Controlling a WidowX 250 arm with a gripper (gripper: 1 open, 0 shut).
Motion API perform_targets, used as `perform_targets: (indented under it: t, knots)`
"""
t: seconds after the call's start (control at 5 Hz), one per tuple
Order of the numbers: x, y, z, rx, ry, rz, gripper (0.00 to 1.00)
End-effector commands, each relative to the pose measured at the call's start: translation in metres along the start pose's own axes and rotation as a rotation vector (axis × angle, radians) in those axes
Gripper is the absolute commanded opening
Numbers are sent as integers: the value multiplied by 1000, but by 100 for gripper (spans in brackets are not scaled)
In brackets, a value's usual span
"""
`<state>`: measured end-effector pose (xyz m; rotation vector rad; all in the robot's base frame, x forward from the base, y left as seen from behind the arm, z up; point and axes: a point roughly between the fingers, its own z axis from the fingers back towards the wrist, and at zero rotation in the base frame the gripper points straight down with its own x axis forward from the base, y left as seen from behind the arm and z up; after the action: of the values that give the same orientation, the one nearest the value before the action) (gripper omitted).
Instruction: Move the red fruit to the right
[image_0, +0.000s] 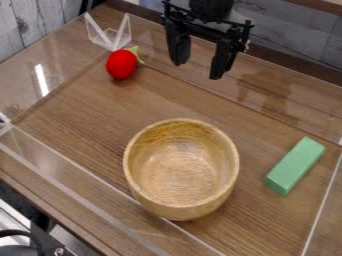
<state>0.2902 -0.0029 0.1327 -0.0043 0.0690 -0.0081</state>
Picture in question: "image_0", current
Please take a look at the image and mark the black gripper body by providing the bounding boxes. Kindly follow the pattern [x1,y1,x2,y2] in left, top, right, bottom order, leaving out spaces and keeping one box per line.
[162,0,254,43]

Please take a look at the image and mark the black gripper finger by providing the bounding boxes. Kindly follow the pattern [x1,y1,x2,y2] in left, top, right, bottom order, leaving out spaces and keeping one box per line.
[166,20,191,66]
[210,31,244,80]

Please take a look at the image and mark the red plush strawberry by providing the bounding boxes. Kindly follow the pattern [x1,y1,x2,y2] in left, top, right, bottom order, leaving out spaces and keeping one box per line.
[105,46,144,80]

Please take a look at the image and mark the clear acrylic tray walls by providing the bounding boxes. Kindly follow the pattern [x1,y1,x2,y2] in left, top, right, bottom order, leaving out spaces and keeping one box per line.
[0,15,342,256]

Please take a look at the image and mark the wooden bowl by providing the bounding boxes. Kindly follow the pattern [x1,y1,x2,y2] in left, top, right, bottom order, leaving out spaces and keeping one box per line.
[123,118,240,221]

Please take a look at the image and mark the green rectangular block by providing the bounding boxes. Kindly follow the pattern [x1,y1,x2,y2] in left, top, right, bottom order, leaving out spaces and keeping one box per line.
[264,137,326,196]

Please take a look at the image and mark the clear acrylic corner bracket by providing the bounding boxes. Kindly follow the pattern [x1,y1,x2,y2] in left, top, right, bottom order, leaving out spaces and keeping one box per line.
[84,13,132,51]

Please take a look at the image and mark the black metal mount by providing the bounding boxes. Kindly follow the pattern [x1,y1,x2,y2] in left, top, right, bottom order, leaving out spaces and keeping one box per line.
[29,223,77,256]

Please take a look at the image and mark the black cable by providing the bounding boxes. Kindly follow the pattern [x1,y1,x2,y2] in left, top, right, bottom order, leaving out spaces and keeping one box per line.
[0,229,45,256]

